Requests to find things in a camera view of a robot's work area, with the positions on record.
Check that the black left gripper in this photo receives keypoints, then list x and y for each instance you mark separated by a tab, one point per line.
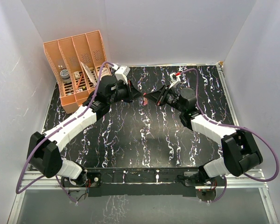
133	94

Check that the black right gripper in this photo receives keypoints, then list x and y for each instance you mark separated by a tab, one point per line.
159	96

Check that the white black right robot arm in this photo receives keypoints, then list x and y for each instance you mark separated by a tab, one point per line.
240	151

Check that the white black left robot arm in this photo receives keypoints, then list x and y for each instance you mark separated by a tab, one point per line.
44	148

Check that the white label packet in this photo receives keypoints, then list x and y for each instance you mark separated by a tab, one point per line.
105	71

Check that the white packet in organizer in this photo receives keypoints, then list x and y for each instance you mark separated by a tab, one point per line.
89	74

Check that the small white card box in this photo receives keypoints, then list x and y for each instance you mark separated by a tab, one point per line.
77	74

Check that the orange plastic file organizer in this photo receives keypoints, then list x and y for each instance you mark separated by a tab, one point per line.
68	53

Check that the round grey tin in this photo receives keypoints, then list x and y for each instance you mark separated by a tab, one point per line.
65	76

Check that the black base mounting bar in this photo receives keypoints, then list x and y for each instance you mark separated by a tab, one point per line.
142	181

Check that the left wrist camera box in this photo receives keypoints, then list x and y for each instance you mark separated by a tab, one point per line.
121	73

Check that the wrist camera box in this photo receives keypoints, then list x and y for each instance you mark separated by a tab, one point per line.
121	73
174	79

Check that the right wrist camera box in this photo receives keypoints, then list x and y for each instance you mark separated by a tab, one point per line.
174	79

